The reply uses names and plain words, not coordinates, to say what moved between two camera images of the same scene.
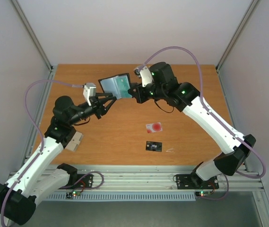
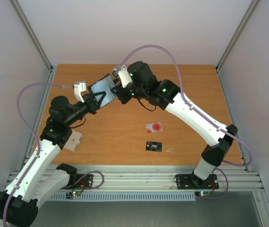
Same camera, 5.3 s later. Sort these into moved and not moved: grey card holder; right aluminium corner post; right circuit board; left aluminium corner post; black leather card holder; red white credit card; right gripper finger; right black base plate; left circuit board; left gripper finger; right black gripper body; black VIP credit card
Moved: left gripper finger; right black gripper body; black leather card holder; right gripper finger
Not moved: left circuit board; grey card holder; right black base plate; right aluminium corner post; black VIP credit card; red white credit card; left aluminium corner post; right circuit board
